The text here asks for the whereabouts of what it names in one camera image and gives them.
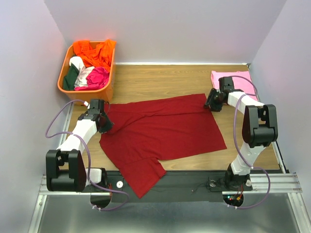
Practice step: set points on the dark red t shirt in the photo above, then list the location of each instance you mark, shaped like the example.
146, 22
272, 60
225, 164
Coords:
148, 132

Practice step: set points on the orange t shirt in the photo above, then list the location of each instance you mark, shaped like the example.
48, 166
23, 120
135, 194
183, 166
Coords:
99, 56

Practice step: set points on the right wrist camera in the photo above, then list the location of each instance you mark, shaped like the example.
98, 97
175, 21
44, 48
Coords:
226, 84

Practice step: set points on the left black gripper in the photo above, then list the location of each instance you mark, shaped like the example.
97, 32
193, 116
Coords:
107, 127

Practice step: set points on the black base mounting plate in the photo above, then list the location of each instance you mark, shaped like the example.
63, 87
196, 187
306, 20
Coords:
177, 186

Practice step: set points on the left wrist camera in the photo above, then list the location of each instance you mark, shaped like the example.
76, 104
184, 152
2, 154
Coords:
98, 107

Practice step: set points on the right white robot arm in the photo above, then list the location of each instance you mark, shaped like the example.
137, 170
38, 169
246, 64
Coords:
259, 130

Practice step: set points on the magenta t shirt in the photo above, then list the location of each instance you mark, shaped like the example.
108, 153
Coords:
92, 79

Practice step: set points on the white t shirt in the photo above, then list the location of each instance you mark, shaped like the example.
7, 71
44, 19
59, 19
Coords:
80, 71

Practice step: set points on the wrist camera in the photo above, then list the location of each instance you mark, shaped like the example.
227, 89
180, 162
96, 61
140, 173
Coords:
226, 84
98, 107

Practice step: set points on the folded pink t shirt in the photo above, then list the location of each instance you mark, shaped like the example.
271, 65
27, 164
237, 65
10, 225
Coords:
241, 80

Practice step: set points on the aluminium frame rail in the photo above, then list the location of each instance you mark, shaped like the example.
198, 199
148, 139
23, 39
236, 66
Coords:
278, 194

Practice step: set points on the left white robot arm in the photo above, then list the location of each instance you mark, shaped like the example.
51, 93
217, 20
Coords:
65, 169

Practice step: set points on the dark green t shirt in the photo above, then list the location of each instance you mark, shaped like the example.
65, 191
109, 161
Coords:
70, 78

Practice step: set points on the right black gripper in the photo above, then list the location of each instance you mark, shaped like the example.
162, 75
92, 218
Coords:
214, 107

